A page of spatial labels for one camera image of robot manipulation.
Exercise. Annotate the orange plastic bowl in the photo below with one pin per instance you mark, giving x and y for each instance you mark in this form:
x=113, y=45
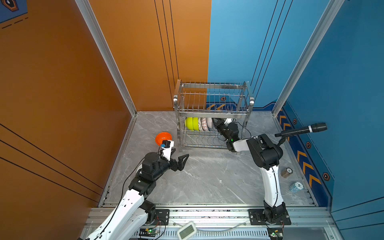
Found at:
x=163, y=136

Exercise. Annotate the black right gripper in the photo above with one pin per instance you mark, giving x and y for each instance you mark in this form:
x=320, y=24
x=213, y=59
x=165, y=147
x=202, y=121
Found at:
x=219, y=124

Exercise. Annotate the stainless steel dish rack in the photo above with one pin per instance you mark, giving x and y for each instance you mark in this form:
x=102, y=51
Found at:
x=192, y=100

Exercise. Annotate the lime green bowl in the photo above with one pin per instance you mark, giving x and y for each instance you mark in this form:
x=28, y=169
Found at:
x=196, y=124
x=189, y=123

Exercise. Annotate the green circuit board left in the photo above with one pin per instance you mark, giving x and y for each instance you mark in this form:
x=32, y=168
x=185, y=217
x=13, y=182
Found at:
x=148, y=233

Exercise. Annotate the brown poker chip stack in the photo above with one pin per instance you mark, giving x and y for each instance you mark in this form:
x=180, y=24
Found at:
x=285, y=173

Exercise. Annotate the aluminium corner post right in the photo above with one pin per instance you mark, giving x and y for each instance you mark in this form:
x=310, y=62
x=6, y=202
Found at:
x=318, y=34

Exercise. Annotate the black microphone on stand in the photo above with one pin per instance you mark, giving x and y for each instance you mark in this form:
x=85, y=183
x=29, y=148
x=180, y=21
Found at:
x=319, y=127

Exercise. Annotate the blue triangle patterned bowl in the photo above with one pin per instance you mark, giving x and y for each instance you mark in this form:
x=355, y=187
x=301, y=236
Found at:
x=204, y=124

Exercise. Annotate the pink striped ceramic bowl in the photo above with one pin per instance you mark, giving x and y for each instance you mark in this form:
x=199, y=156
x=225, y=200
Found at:
x=209, y=123

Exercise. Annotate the aluminium corner post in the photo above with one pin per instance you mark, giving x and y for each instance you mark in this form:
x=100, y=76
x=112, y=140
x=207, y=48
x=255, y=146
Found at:
x=318, y=34
x=101, y=42

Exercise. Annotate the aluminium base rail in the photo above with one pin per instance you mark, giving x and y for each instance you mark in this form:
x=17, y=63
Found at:
x=228, y=223

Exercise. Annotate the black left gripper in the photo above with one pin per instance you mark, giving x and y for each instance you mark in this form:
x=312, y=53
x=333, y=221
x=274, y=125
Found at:
x=179, y=165

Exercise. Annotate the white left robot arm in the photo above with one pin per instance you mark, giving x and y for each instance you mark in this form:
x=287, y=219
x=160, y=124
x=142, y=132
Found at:
x=133, y=210

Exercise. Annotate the white handheld timer device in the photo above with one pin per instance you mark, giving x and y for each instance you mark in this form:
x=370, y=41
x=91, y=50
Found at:
x=187, y=231

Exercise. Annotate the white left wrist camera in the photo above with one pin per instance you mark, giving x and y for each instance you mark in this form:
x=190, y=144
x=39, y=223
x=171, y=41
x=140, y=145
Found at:
x=166, y=149

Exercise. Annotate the aluminium corner post left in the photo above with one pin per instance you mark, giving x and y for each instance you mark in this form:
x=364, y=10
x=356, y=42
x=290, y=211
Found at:
x=101, y=42

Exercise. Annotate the blue poker chip stack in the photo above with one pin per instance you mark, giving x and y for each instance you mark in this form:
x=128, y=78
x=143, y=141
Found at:
x=296, y=187

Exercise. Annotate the white maroon patterned bowl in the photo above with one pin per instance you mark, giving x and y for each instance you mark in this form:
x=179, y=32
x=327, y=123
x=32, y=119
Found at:
x=199, y=124

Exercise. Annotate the circuit board right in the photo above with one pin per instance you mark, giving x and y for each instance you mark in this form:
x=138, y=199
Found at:
x=275, y=234

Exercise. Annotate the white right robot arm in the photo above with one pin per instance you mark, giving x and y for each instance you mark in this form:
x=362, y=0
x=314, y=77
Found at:
x=266, y=155

